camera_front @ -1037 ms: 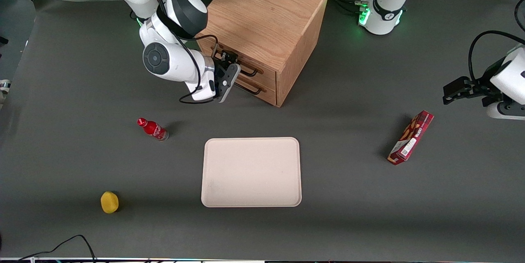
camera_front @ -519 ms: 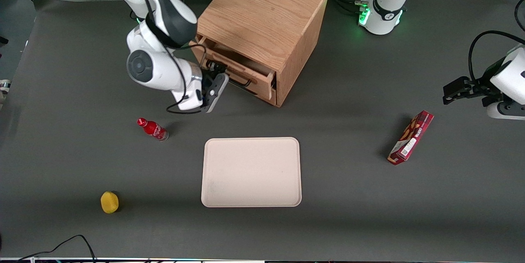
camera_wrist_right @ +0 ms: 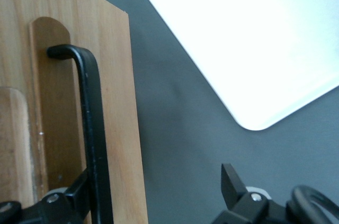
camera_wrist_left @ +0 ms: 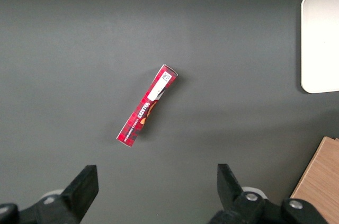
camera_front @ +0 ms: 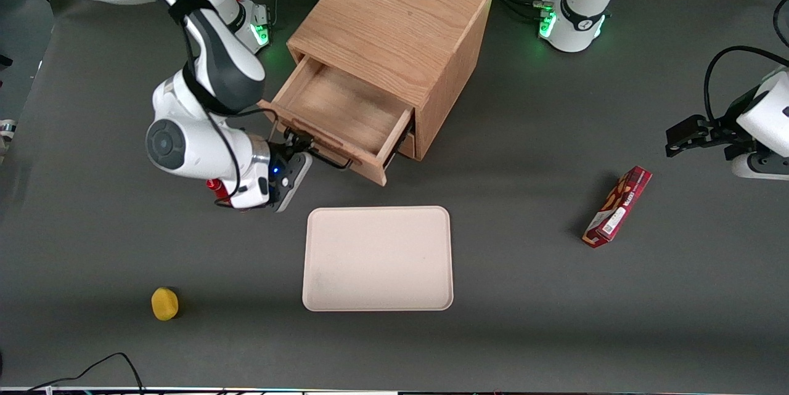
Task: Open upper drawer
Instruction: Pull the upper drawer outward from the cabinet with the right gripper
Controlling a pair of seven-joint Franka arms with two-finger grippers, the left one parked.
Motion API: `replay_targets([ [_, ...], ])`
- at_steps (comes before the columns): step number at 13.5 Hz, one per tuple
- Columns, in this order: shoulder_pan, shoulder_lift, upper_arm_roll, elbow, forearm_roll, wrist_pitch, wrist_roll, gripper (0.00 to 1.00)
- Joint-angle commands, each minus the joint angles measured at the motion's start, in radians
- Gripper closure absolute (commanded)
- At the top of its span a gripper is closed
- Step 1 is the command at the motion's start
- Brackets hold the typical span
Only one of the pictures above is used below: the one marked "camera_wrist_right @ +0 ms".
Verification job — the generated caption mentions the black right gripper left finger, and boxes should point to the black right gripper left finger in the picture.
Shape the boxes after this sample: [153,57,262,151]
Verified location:
[0,168,92,224]

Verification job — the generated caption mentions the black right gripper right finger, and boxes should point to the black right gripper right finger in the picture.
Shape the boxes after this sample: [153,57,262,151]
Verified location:
[213,163,292,224]

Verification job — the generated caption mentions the black hex key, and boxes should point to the black hex key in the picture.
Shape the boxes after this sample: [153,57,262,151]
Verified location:
[47,44,114,224]

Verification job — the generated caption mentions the wooden tool holder block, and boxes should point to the wooden tool holder block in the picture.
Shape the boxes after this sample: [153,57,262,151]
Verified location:
[0,0,148,224]

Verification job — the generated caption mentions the white plastic tray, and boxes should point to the white plastic tray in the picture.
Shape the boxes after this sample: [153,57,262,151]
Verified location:
[137,0,339,131]

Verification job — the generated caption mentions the black cable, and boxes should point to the black cable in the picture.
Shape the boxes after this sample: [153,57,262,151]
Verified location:
[287,185,339,224]

